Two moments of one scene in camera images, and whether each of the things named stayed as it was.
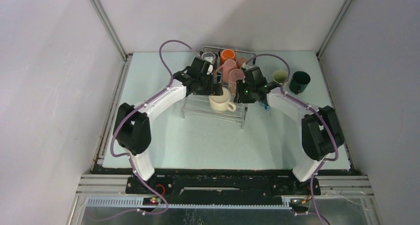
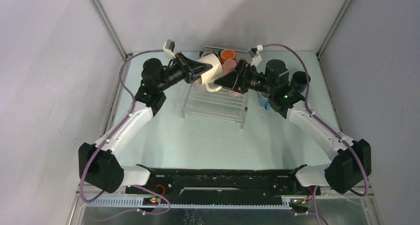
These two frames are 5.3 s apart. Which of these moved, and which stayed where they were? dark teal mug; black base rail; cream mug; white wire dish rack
Moved: cream mug
Stayed: black base rail; dark teal mug; white wire dish rack
